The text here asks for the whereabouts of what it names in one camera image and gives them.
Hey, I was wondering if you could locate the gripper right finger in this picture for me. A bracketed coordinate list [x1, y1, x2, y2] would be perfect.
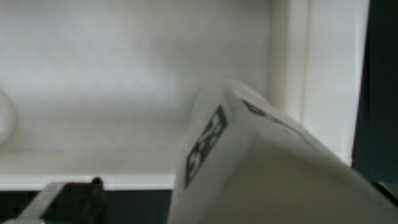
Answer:
[375, 182, 398, 204]

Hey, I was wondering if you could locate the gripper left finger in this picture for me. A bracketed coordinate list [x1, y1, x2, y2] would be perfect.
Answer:
[11, 177, 109, 224]

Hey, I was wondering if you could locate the white table leg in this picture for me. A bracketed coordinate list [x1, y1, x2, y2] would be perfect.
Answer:
[168, 79, 398, 224]

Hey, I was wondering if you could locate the white square table top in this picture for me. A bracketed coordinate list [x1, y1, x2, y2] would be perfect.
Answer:
[0, 0, 370, 191]

